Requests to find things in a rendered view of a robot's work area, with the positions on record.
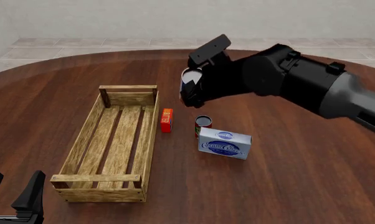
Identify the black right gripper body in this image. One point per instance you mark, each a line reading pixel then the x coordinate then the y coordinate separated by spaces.
pixel 221 81

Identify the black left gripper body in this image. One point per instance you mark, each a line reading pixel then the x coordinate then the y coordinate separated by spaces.
pixel 16 219

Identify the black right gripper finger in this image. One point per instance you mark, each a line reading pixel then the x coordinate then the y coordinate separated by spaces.
pixel 194 94

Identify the blue and white soup tin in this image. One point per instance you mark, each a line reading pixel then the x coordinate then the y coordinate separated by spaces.
pixel 190 75

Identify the black and grey right robot arm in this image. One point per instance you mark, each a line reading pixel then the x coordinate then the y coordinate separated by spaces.
pixel 312 79

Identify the wooden slat tray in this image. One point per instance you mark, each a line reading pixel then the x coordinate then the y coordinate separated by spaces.
pixel 122 130

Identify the red tin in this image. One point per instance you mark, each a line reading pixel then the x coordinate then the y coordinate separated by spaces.
pixel 203 121

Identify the black plate on short stalk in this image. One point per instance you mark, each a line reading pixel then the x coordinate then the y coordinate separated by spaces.
pixel 210 50

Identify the red butter box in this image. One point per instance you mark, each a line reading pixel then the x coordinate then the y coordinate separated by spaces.
pixel 167 121

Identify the pale blue cream cheese box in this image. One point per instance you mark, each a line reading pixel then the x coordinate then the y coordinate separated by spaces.
pixel 225 144

